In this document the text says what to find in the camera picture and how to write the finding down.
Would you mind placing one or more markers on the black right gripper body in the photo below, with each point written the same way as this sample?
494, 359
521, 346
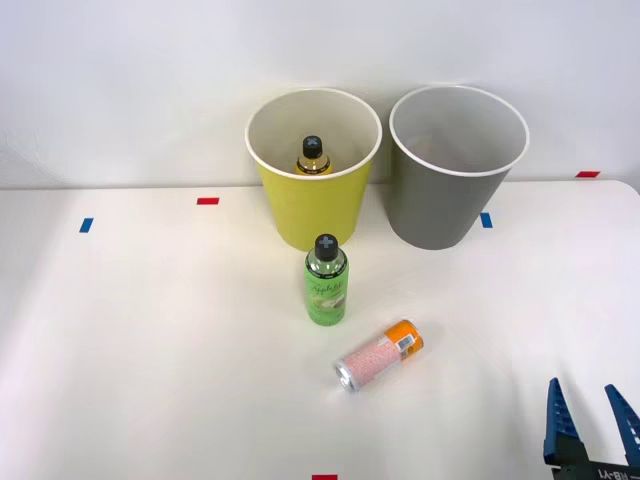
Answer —
595, 471

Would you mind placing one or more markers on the grey plastic bin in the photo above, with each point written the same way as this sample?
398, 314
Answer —
440, 205

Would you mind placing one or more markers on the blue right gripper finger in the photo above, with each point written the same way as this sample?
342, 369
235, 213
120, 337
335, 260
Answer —
557, 425
627, 425

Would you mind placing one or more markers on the yellow-green plastic bin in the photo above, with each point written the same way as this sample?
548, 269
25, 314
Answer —
315, 210

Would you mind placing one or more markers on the green label plastic bottle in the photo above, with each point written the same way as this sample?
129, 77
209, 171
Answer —
325, 295

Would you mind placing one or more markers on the orange and pink drink can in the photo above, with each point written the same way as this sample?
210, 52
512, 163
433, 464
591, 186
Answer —
378, 356

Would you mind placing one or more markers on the yellow label plastic bottle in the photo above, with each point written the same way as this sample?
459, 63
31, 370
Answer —
312, 160

